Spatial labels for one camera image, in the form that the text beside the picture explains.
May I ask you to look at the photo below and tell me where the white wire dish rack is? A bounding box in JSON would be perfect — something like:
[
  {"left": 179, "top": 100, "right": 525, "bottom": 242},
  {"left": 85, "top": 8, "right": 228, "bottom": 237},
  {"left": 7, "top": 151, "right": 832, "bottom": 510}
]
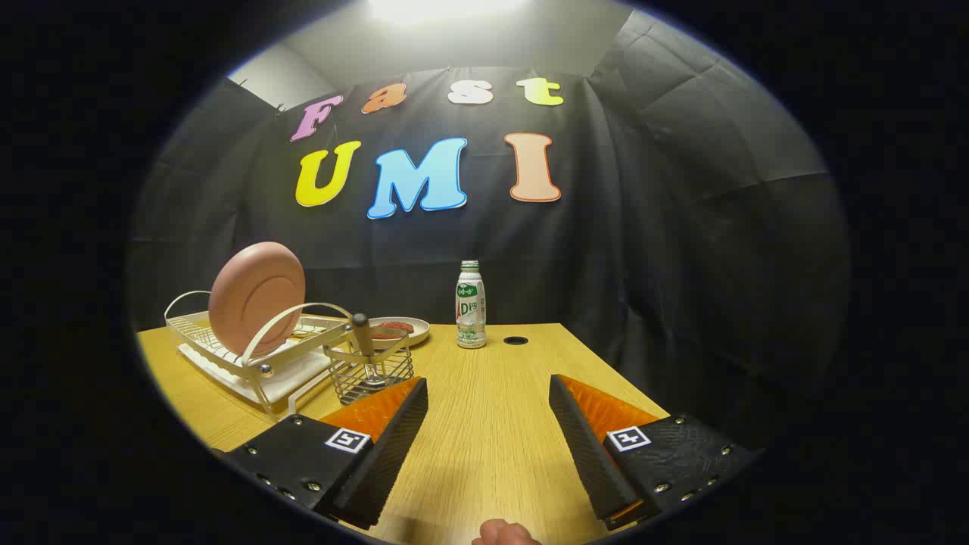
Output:
[{"left": 164, "top": 290, "right": 357, "bottom": 416}]

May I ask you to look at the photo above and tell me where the wooden handled metal spoon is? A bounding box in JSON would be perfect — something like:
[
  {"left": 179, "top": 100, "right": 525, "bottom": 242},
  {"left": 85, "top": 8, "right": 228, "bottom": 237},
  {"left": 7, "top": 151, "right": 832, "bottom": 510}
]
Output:
[{"left": 351, "top": 313, "right": 388, "bottom": 388}]

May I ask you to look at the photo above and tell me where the beige plate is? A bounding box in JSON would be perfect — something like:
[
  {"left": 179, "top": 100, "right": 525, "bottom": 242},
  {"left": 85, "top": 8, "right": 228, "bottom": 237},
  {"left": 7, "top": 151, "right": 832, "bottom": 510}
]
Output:
[{"left": 369, "top": 316, "right": 431, "bottom": 349}]

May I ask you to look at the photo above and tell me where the metal wire basket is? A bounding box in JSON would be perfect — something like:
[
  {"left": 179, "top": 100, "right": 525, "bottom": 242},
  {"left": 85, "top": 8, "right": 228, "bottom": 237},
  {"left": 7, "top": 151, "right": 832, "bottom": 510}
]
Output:
[{"left": 324, "top": 327, "right": 415, "bottom": 406}]

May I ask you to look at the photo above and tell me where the black backdrop cloth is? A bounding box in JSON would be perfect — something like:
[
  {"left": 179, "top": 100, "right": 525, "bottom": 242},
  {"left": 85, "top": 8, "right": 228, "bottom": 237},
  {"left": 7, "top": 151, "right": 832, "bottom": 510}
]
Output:
[{"left": 125, "top": 8, "right": 852, "bottom": 447}]

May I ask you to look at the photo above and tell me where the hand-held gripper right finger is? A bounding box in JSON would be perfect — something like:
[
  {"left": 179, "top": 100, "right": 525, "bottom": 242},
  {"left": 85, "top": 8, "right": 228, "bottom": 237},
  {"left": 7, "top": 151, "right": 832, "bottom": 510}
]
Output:
[{"left": 548, "top": 374, "right": 760, "bottom": 531}]

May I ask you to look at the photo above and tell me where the white drip tray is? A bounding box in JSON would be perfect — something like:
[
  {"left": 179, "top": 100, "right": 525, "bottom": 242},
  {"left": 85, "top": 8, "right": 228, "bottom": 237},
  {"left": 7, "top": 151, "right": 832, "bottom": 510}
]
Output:
[{"left": 178, "top": 342, "right": 334, "bottom": 402}]

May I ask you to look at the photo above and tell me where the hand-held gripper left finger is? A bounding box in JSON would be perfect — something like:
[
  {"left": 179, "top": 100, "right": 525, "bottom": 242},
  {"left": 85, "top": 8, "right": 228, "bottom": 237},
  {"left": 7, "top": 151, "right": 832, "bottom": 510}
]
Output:
[{"left": 223, "top": 376, "right": 429, "bottom": 531}]

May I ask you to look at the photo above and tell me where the pink plate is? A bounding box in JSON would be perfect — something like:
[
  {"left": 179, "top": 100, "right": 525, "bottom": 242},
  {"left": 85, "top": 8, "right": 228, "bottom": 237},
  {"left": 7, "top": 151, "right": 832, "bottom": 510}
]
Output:
[{"left": 208, "top": 242, "right": 307, "bottom": 358}]

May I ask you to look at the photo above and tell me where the white green-labelled drink bottle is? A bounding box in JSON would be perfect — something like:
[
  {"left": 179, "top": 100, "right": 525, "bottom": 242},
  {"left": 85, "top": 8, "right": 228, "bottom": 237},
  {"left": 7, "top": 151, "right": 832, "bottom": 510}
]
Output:
[{"left": 455, "top": 260, "right": 488, "bottom": 350}]

